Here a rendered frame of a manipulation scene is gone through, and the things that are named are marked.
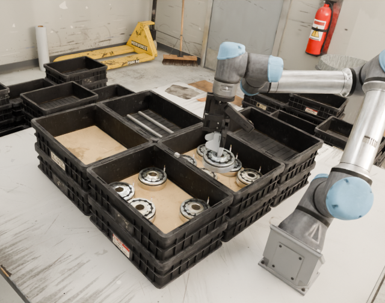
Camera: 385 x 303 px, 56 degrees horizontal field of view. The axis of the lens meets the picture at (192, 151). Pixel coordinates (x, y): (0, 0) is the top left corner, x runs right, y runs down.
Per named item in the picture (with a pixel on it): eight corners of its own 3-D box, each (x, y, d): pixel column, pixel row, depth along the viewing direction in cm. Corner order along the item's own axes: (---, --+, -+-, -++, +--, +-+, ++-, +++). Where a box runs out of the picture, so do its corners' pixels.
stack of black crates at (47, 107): (76, 134, 284) (73, 80, 261) (100, 151, 269) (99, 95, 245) (27, 153, 257) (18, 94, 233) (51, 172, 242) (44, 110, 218)
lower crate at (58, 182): (151, 189, 150) (153, 165, 144) (86, 220, 131) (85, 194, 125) (97, 146, 173) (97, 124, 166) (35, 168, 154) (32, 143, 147)
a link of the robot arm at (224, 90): (237, 79, 114) (239, 86, 107) (234, 93, 116) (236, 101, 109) (213, 76, 114) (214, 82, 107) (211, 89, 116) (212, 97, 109)
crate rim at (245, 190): (285, 169, 136) (287, 165, 135) (234, 201, 117) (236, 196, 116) (207, 126, 159) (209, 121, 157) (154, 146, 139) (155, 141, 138)
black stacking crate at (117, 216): (228, 223, 122) (234, 197, 116) (161, 269, 103) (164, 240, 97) (153, 168, 144) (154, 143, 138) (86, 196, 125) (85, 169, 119)
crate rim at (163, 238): (234, 201, 117) (236, 196, 116) (163, 246, 98) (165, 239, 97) (154, 146, 139) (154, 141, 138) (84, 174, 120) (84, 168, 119)
